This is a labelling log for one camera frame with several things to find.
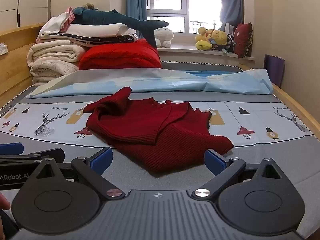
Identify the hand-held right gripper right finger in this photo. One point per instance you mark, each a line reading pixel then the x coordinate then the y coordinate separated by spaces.
pixel 213 160

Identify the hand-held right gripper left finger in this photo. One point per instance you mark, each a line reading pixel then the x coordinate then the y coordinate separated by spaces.
pixel 102 159

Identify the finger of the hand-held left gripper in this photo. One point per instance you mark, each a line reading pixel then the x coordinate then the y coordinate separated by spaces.
pixel 11 148
pixel 50 154

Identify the dark red knit sweater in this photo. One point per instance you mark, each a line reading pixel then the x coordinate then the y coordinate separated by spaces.
pixel 162 140

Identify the person's left hand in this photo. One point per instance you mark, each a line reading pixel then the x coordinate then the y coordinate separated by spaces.
pixel 3 202

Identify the deer-print bedsheet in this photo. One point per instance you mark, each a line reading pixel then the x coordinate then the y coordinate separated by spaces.
pixel 250 120

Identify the cream folded blanket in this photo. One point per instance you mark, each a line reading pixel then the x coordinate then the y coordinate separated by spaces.
pixel 52 72
pixel 55 51

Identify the light blue sheet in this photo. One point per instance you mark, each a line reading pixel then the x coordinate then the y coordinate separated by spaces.
pixel 162 82

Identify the tissue box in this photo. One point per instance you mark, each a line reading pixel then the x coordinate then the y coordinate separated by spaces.
pixel 3 48

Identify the bright red folded quilt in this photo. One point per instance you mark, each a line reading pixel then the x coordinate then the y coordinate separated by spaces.
pixel 120 55

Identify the purple paper bag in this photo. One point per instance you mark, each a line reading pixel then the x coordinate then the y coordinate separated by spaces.
pixel 274 70

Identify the stone window sill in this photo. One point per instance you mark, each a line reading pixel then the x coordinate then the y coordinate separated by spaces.
pixel 185 53

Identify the dark striped plush toy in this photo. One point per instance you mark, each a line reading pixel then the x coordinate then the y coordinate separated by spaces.
pixel 231 42

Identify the dark star-print folded blanket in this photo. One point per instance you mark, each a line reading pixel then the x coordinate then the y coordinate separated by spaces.
pixel 105 39

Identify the yellow duck plush toy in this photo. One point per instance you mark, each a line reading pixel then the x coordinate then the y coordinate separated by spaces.
pixel 203 38

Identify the yellow round plush toy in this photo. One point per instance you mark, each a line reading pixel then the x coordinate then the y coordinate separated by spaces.
pixel 219 37

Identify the white crumpled cloth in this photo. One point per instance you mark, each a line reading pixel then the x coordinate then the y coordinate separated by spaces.
pixel 53 25

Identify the white folded quilt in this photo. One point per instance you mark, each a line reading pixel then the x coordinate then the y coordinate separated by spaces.
pixel 100 28

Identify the white plush toy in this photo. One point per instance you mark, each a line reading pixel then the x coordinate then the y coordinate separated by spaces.
pixel 163 37

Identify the pink cloth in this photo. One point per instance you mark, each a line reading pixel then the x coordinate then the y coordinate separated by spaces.
pixel 71 17

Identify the teal shark plush toy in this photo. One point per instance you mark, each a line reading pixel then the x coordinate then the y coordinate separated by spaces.
pixel 107 17

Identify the brown plush toy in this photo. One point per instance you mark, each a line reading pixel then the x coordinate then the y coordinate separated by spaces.
pixel 90 6

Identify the white-framed window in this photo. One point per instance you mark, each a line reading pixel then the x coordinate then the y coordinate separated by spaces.
pixel 175 10

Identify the blue curtain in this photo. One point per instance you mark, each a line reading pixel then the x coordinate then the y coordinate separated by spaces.
pixel 136 2
pixel 232 2

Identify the wooden bed frame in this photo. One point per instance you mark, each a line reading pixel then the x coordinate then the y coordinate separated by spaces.
pixel 15 65

